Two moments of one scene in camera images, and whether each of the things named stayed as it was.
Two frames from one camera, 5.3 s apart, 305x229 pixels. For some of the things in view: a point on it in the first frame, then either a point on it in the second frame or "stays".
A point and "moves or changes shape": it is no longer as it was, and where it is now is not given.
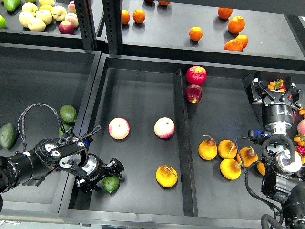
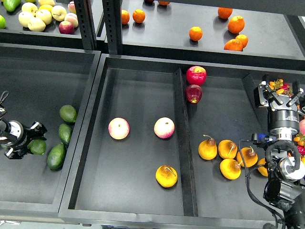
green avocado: (111, 183) moves or changes shape
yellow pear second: (227, 149) stays
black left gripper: (95, 169) → (18, 136)
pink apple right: (164, 127) stays
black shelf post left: (85, 10) stays
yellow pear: (166, 176) stays
